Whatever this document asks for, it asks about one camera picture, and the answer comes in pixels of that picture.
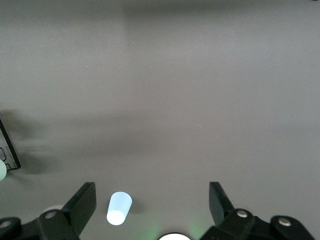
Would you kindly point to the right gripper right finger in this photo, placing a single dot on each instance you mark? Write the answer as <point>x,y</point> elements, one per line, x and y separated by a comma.
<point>220,207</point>

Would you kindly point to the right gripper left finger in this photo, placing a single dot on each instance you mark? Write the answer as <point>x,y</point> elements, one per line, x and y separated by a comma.
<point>80,205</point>

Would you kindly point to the pale green plastic cup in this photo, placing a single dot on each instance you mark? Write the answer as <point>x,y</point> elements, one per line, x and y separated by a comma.
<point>2,170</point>

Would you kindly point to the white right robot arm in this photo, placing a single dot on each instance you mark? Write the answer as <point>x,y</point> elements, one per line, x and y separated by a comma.
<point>175,237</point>

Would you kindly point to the pale blue plastic cup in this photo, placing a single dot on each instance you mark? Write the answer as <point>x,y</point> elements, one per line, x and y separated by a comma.
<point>119,207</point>

